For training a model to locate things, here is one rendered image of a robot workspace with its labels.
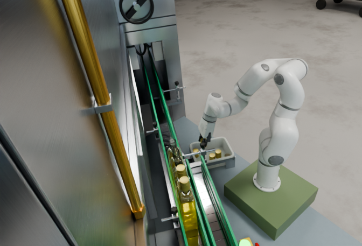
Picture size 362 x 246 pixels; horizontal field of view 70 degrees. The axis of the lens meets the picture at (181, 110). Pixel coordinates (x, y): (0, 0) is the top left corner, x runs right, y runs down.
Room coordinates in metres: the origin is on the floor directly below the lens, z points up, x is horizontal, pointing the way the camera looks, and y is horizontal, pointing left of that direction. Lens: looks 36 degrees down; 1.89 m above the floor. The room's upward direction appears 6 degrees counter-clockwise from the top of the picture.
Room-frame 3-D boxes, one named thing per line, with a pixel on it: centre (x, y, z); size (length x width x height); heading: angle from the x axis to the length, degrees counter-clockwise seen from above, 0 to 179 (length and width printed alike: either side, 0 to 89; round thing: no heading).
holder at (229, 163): (1.04, -0.12, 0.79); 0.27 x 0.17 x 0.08; 99
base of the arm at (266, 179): (0.80, -0.38, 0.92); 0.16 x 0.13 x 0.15; 134
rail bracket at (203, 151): (0.92, -0.06, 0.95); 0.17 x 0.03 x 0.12; 99
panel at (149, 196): (1.02, 0.21, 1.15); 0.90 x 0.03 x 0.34; 9
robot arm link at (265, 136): (0.79, -0.37, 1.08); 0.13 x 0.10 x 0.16; 169
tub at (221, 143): (1.05, -0.14, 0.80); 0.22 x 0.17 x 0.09; 99
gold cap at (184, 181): (0.59, 0.02, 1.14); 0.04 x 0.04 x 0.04
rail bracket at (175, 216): (0.58, 0.09, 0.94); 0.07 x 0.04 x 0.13; 99
